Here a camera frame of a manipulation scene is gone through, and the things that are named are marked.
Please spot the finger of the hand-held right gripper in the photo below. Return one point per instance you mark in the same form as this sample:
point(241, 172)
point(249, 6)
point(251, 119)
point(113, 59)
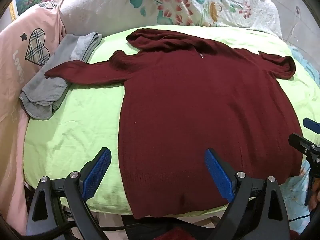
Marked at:
point(312, 124)
point(301, 142)

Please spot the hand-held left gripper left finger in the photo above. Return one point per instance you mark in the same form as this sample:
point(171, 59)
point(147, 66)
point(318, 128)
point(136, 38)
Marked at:
point(98, 172)

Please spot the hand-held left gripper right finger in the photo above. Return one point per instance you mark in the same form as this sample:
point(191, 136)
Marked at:
point(220, 175)

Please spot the maroon knit sweater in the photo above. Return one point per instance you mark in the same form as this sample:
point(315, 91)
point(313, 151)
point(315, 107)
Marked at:
point(200, 105)

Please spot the person's right hand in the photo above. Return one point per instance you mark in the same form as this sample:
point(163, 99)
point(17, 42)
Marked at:
point(316, 195)

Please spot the light green bed sheet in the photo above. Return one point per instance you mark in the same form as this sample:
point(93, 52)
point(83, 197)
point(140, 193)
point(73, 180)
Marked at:
point(75, 135)

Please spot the dark red fuzzy cloth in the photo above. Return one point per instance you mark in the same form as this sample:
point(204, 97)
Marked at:
point(178, 233)

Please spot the grey folded towel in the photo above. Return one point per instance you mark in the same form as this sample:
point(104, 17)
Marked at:
point(47, 92)

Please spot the pink pillow with plaid hearts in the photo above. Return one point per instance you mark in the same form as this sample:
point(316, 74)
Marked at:
point(15, 80)

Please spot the white floral quilt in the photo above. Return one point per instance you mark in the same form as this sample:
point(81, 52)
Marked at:
point(175, 2)

